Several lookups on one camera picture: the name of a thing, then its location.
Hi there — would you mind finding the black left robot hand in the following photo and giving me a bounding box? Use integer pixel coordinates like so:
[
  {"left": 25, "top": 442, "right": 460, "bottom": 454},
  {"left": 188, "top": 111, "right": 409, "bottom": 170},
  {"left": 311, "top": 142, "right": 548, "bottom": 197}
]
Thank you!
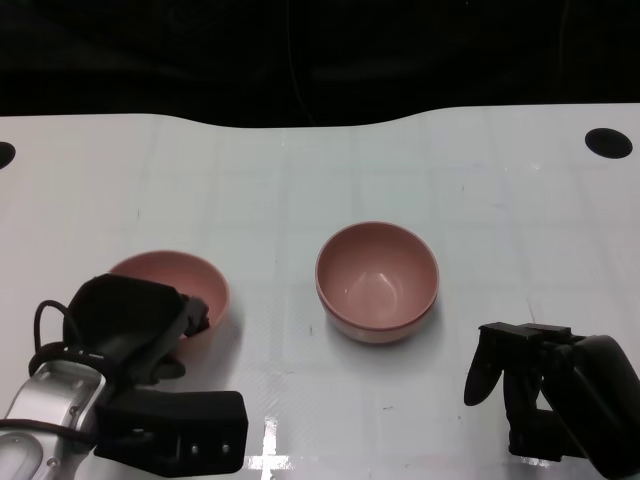
[{"left": 64, "top": 273, "right": 211, "bottom": 386}]

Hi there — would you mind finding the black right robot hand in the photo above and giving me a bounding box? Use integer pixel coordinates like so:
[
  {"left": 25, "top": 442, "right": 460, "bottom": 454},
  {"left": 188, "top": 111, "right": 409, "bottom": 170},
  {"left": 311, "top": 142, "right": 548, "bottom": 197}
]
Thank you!
[{"left": 463, "top": 322, "right": 640, "bottom": 480}]

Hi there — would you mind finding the pink plastic bowl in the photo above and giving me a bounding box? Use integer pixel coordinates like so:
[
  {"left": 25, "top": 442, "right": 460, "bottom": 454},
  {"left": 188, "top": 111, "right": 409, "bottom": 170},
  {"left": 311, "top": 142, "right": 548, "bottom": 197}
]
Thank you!
[
  {"left": 108, "top": 250, "right": 232, "bottom": 341},
  {"left": 314, "top": 221, "right": 441, "bottom": 332},
  {"left": 323, "top": 294, "right": 439, "bottom": 346}
]

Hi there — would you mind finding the black backdrop cloth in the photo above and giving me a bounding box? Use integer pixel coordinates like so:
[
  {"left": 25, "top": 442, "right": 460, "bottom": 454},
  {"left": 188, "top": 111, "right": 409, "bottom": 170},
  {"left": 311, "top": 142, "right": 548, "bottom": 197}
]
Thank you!
[{"left": 0, "top": 0, "right": 640, "bottom": 129}]

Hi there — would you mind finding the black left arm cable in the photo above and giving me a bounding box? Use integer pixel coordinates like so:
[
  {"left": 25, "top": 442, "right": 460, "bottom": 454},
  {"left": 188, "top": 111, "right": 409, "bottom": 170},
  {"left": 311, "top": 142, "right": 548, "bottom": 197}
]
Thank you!
[{"left": 32, "top": 298, "right": 81, "bottom": 361}]

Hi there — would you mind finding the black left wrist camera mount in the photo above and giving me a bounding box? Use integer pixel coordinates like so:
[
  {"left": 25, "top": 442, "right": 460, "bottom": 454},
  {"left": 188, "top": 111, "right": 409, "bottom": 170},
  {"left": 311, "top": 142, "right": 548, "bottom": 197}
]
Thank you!
[{"left": 92, "top": 387, "right": 249, "bottom": 476}]

